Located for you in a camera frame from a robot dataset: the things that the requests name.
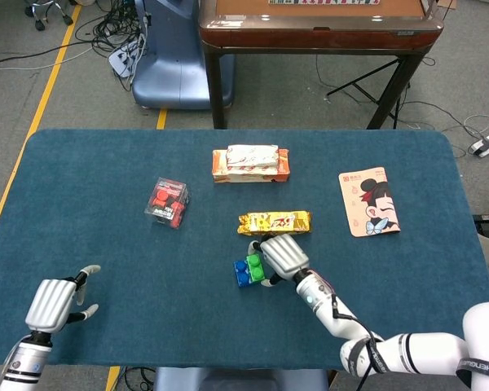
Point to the white power strip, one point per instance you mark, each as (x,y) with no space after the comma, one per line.
(483,146)
(120,61)

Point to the grey robot pedestal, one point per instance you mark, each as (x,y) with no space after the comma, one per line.
(228,380)

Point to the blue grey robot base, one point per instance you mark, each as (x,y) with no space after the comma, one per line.
(175,73)

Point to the clear box with red parts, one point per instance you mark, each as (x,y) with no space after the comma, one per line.
(167,203)

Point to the yellow snack packet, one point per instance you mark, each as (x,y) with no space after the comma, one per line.
(273,222)

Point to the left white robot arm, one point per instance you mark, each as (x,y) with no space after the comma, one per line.
(24,362)

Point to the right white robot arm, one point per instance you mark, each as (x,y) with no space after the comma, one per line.
(411,346)

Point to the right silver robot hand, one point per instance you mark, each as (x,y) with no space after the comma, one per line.
(283,254)

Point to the wheeled stool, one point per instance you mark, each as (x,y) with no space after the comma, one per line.
(38,22)

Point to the blue felt table cover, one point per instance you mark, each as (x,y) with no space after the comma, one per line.
(106,224)

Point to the green building block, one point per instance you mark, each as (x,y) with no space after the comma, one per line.
(254,266)

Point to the long yellow floor tape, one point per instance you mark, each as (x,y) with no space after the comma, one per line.
(50,81)

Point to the orange and white carton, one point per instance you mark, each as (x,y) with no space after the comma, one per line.
(248,177)

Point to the brown mahjong table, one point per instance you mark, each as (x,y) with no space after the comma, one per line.
(309,36)

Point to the cartoon girl card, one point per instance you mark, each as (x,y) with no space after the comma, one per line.
(366,199)

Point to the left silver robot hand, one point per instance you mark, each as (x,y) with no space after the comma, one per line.
(51,303)

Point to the blue building block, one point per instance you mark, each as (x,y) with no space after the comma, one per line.
(241,273)

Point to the white wrapped packet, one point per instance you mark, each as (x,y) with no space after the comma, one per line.
(250,155)

